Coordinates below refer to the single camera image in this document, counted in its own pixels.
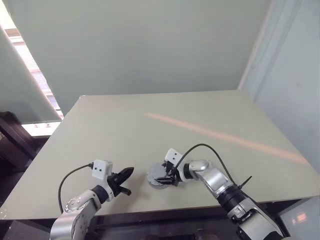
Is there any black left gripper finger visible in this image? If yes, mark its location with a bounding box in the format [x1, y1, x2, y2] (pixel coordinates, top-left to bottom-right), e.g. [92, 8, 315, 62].
[117, 183, 133, 196]
[116, 166, 135, 181]

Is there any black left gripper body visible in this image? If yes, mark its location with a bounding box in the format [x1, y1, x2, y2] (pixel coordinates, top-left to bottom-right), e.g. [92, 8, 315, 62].
[106, 172, 126, 199]

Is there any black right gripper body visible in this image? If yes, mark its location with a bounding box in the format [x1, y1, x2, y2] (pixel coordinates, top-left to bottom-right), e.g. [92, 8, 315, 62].
[165, 162, 180, 187]

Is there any grey round motor lid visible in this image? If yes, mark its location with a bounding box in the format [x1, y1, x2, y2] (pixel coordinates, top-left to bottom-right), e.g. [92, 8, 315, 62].
[147, 162, 168, 185]

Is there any dark wooden cabinet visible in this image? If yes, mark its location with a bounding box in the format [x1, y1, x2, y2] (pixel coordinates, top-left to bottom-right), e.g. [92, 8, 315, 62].
[0, 111, 49, 174]

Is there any bright window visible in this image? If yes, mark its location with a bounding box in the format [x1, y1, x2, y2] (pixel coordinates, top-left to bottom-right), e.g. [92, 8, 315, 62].
[0, 22, 65, 119]

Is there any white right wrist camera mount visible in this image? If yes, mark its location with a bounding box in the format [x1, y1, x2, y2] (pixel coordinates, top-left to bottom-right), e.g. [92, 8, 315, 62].
[164, 147, 187, 181]

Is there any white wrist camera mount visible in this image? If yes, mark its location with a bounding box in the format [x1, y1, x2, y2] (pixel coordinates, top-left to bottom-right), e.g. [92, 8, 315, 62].
[91, 159, 114, 202]
[164, 147, 187, 181]

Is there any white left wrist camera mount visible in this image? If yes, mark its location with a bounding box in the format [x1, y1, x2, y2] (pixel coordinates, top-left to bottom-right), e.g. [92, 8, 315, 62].
[91, 159, 114, 202]

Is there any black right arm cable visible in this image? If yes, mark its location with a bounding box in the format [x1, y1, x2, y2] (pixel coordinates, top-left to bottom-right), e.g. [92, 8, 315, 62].
[172, 143, 237, 187]

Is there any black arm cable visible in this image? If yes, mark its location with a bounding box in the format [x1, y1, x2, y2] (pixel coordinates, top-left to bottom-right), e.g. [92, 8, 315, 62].
[57, 162, 95, 215]
[172, 143, 237, 187]

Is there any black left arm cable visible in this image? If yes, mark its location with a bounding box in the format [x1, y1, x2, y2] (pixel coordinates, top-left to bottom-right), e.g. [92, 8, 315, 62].
[57, 162, 95, 215]

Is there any black cable tie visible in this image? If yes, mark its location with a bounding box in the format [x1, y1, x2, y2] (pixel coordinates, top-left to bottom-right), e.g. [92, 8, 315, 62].
[236, 175, 253, 191]

